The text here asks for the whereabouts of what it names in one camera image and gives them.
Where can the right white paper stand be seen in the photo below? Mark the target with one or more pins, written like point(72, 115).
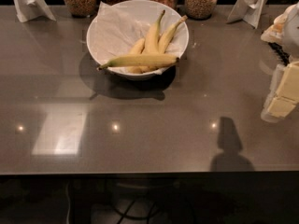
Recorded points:
point(247, 10)

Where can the right glass grain jar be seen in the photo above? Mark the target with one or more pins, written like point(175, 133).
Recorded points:
point(199, 9)

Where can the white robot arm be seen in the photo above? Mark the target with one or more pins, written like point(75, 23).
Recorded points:
point(285, 32)

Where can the small left yellow banana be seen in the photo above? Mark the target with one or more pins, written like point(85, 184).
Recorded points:
point(137, 48)

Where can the left white paper stand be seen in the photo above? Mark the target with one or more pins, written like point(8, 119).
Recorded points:
point(31, 9)

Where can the white ceramic bowl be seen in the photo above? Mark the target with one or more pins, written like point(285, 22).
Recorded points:
point(115, 29)

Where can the white paper stand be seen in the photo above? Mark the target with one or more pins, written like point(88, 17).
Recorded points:
point(31, 9)
point(247, 10)

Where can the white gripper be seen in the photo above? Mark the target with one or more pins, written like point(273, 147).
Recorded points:
point(291, 33)

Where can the horizontal yellow banana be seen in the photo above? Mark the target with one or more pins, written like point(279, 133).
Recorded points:
point(136, 60)

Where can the middle upright yellow banana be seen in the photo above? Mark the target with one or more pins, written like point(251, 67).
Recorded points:
point(152, 56)

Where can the white paper bowl liner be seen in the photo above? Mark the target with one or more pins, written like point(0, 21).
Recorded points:
point(137, 39)

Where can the upright yellow banana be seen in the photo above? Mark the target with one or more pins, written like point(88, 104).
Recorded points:
point(168, 34)
point(152, 56)

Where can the right upright yellow banana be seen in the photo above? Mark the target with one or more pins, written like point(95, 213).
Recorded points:
point(168, 34)

